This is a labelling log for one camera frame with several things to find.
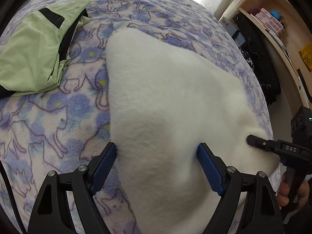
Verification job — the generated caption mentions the cream fuzzy cardigan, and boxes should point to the cream fuzzy cardigan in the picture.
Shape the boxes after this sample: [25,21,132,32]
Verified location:
[106,28,278,233]

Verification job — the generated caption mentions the black white patterned clothing pile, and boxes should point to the black white patterned clothing pile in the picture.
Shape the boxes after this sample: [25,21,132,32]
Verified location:
[233,12,281,105]

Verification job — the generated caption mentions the right hand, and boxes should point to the right hand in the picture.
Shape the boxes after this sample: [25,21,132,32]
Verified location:
[277,172,310,210]

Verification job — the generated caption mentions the purple cat print blanket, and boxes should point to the purple cat print blanket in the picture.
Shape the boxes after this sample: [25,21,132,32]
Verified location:
[1,0,273,233]

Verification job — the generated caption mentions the wooden shelf unit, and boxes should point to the wooden shelf unit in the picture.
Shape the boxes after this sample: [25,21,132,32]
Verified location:
[237,0,311,115]

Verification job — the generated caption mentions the cardboard box with label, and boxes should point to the cardboard box with label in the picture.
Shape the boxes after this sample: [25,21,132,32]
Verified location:
[219,17,245,47]

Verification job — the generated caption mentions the pink drawer boxes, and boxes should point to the pink drawer boxes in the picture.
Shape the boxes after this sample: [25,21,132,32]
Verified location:
[254,8,285,36]

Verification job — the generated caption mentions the blue small box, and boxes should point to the blue small box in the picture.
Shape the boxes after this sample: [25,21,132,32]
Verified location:
[270,9,284,22]

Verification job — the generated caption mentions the light green garment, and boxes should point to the light green garment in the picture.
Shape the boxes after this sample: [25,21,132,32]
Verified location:
[1,0,90,98]

